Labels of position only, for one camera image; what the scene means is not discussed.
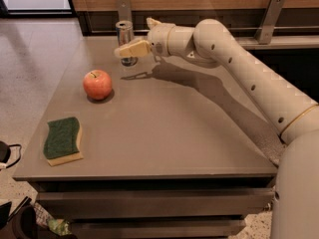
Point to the red apple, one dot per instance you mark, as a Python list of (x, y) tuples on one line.
[(97, 84)]

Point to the left metal bracket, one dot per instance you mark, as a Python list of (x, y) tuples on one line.
[(124, 10)]

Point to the metal bracket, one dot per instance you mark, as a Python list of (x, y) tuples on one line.
[(265, 31), (124, 10)]

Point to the crumpled snack wrapper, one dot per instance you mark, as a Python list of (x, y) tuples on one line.
[(44, 219)]

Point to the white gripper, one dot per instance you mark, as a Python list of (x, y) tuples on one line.
[(159, 39)]

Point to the green yellow sponge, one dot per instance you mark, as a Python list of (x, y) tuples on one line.
[(62, 144)]

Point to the grey drawer cabinet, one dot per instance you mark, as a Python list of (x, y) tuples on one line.
[(168, 154)]

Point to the right metal bracket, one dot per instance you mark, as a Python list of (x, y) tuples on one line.
[(265, 31)]

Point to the black cable device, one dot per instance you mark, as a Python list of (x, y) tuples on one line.
[(5, 153)]

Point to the silver blue redbull can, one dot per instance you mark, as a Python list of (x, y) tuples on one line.
[(125, 34)]

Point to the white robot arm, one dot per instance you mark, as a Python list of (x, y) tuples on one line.
[(294, 115)]

